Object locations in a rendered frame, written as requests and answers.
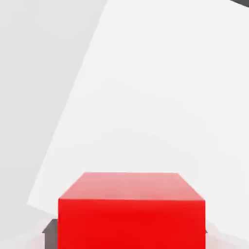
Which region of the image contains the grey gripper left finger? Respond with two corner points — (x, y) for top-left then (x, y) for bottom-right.
(27, 218), (59, 249)

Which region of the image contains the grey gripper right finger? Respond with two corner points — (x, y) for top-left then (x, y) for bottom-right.
(205, 219), (228, 249)

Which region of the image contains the small red cube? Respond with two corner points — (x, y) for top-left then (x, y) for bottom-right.
(57, 172), (206, 249)

